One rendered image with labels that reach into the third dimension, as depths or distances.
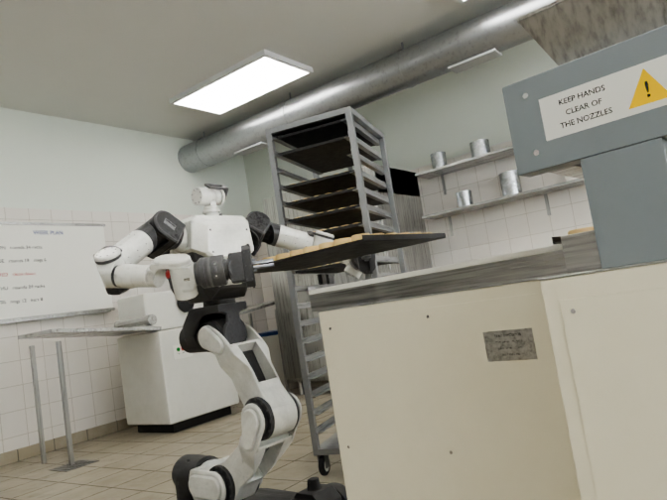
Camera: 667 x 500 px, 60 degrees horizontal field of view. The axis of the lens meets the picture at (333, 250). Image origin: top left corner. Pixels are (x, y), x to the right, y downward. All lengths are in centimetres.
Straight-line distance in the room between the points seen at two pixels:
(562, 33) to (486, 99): 473
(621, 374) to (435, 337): 48
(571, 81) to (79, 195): 539
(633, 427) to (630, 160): 41
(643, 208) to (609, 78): 21
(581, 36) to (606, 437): 68
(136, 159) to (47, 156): 97
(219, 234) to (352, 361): 79
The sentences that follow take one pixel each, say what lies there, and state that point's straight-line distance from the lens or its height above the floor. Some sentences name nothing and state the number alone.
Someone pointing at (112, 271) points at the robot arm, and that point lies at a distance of 181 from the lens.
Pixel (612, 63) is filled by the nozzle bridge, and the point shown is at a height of 115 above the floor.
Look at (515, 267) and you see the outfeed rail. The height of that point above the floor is 87.
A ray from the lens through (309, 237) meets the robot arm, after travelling 236.
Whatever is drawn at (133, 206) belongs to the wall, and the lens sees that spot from 636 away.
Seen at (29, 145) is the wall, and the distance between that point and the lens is 598.
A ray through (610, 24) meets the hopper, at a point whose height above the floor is 125.
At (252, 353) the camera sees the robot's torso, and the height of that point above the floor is 72.
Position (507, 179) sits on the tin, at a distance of 545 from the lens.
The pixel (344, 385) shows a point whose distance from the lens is 156.
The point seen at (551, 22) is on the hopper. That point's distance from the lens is 119.
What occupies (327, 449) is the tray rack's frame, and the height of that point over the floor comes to 14.
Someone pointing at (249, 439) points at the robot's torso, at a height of 46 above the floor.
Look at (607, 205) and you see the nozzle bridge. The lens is 101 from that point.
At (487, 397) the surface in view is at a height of 60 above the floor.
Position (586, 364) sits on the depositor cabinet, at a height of 69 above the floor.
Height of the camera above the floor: 85
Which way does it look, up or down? 5 degrees up
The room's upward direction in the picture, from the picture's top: 9 degrees counter-clockwise
